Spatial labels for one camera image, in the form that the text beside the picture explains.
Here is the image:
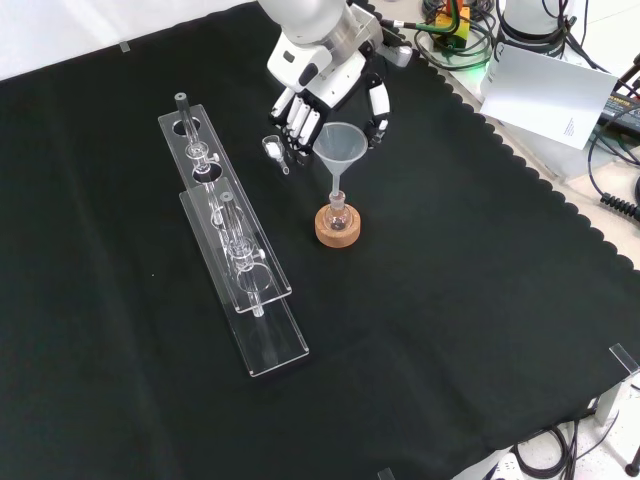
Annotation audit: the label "black coiled cable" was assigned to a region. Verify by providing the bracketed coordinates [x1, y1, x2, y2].
[587, 124, 640, 219]

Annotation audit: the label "green cable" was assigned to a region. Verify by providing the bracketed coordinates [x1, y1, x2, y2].
[414, 0, 494, 69]

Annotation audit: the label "black floor cables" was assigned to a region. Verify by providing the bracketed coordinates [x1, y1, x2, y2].
[509, 419, 621, 480]

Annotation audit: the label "black cloth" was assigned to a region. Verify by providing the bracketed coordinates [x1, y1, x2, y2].
[0, 0, 640, 480]

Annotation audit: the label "clear plastic funnel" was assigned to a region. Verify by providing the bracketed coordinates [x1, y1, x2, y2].
[312, 122, 370, 201]

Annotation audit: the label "cork ring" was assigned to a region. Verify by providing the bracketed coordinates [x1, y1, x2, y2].
[314, 203, 362, 249]

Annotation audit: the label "white card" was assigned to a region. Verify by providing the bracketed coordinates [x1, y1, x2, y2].
[479, 42, 620, 151]

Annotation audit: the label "metal bracket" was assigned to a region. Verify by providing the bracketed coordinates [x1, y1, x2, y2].
[594, 342, 640, 426]

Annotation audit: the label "glass weighing funnel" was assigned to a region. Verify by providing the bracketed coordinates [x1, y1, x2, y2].
[260, 134, 291, 175]

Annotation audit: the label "orange and green box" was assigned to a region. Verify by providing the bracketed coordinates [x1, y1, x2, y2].
[433, 6, 472, 51]

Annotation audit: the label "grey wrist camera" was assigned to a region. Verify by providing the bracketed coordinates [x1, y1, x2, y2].
[349, 4, 415, 67]

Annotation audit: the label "black power adapter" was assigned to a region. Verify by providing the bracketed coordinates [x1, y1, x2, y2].
[597, 94, 640, 129]

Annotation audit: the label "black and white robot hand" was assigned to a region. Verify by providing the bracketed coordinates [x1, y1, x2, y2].
[266, 37, 393, 165]

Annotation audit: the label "clear acrylic funnel stand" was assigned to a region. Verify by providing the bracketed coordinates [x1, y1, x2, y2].
[157, 91, 310, 379]

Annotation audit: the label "glass round-bottom flask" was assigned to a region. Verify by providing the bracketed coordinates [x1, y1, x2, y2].
[322, 192, 352, 234]

